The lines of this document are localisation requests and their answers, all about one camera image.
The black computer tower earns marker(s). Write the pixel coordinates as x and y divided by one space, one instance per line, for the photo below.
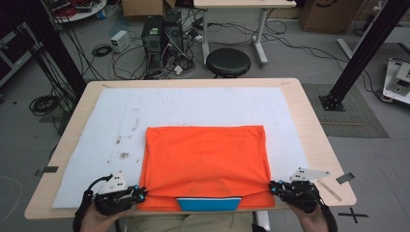
174 34
152 38

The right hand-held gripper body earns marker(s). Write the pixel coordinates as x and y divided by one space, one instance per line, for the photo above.
303 195

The small cardboard box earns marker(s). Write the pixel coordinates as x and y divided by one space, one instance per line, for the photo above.
145 7

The grey tape piece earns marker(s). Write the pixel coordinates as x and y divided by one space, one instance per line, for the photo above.
48 170
345 178

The small white device box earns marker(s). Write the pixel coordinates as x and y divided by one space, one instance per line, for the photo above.
120 40

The round white table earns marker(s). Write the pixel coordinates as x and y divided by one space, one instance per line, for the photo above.
90 11

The black round stool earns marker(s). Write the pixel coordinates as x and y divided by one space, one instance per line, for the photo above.
228 62

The white power adapter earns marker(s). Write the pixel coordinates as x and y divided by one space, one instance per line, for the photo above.
178 70

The black tape cross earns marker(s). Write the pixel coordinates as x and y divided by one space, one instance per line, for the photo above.
353 215

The white foam mat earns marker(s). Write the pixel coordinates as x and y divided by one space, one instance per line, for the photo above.
193 103

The person's left hand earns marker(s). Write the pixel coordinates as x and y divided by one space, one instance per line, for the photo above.
98 222

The light wooden table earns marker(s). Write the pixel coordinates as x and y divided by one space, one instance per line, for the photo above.
309 129

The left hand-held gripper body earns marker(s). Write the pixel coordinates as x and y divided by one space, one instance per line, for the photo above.
112 193

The person's right hand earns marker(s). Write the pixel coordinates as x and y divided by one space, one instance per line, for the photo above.
314 222

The white table leg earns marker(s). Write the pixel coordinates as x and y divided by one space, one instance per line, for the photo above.
263 220

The black metal stand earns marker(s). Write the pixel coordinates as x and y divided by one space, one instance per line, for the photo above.
54 42
370 38

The white machine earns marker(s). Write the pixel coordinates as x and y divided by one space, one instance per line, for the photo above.
398 80

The orange polo shirt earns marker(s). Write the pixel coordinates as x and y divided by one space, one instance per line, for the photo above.
206 161

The grey floor mat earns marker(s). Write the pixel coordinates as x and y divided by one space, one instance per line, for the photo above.
354 122

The white desk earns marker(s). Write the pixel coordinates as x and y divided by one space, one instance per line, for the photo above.
245 3

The large cardboard box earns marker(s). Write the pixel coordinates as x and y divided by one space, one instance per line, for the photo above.
328 16

